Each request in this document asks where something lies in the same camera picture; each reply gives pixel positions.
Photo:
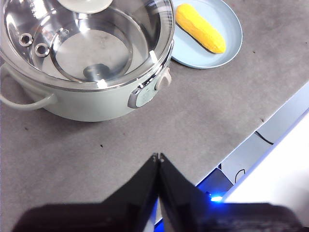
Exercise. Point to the pale green electric steamer pot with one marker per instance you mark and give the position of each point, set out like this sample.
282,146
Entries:
91,106

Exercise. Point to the yellow corn cob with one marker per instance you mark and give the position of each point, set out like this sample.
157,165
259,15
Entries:
200,29

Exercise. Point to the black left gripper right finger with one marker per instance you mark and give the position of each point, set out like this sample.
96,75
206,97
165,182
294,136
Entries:
198,215

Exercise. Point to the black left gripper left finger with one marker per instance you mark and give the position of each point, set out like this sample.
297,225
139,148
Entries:
120,212

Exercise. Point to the blue round plate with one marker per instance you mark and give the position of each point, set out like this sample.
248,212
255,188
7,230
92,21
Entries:
193,55

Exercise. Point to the pale table edge rail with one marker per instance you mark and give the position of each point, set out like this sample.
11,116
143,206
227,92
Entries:
277,125

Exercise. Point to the glass lid with green knob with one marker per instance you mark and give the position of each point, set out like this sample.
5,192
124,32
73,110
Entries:
96,48

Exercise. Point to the grey box with blue light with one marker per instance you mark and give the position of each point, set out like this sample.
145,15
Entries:
214,183

